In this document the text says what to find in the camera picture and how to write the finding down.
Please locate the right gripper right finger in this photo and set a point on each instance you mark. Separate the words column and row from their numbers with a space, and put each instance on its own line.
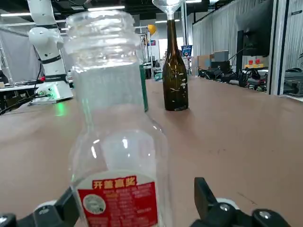
column 213, row 212

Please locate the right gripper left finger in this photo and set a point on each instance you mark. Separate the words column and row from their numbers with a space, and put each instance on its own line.
column 47, row 217

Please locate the clear plastic drink bottle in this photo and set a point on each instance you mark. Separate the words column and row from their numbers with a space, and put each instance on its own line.
column 106, row 82

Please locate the dark brown glass bottle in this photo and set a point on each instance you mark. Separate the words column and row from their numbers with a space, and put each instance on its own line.
column 176, row 82

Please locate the brown cardboard box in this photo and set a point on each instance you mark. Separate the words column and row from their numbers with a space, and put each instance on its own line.
column 206, row 61

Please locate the grey equipment case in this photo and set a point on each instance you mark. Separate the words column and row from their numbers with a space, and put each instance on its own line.
column 293, row 82

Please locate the grey box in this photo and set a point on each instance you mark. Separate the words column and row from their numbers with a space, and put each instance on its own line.
column 221, row 55

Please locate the blue snack cup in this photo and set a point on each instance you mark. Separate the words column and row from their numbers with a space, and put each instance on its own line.
column 187, row 50

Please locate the black monitor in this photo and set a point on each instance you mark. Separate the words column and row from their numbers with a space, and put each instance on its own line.
column 255, row 35

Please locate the aluminium camera post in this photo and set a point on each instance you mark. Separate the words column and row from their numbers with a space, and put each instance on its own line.
column 278, row 47

